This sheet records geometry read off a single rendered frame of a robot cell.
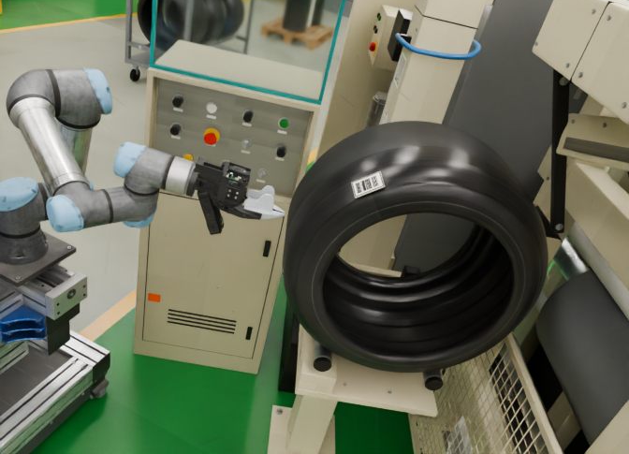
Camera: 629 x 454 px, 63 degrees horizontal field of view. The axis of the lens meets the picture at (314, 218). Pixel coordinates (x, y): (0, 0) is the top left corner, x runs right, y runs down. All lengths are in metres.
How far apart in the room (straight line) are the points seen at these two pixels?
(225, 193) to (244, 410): 1.36
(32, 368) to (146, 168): 1.22
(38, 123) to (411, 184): 0.82
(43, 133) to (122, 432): 1.29
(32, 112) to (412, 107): 0.88
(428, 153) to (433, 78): 0.33
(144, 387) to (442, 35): 1.76
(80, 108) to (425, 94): 0.85
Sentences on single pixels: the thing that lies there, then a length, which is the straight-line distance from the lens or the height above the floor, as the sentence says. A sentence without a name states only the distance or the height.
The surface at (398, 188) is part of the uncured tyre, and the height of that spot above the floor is 1.41.
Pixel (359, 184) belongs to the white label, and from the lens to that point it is 0.99.
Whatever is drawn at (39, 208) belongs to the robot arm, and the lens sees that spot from 1.71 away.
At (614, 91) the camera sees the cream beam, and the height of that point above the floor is 1.67.
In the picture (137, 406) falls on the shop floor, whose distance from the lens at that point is 2.29.
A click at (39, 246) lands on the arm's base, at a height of 0.76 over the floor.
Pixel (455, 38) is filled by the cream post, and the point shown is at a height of 1.62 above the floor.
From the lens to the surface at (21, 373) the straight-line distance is 2.16.
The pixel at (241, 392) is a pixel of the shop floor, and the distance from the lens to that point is 2.35.
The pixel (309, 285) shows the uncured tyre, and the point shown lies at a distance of 1.10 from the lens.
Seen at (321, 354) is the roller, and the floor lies 0.92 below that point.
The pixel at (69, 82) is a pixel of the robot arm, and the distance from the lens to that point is 1.42.
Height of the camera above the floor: 1.83
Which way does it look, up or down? 31 degrees down
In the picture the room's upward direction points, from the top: 15 degrees clockwise
